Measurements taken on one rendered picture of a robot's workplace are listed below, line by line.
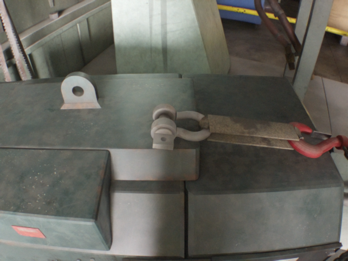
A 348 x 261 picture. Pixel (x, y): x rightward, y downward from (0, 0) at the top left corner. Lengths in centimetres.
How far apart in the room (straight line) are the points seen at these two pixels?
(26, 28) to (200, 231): 87
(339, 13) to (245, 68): 263
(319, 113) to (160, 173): 75
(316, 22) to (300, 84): 19
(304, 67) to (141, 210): 58
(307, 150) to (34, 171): 39
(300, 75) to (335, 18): 292
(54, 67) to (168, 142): 80
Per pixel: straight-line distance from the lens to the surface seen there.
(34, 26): 105
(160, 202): 36
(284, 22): 80
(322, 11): 72
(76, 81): 44
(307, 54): 75
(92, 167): 36
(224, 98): 52
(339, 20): 368
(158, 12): 83
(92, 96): 45
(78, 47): 119
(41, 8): 106
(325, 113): 103
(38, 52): 101
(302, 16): 107
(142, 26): 87
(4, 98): 65
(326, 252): 47
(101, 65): 119
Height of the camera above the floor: 114
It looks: 43 degrees down
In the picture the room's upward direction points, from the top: 1 degrees clockwise
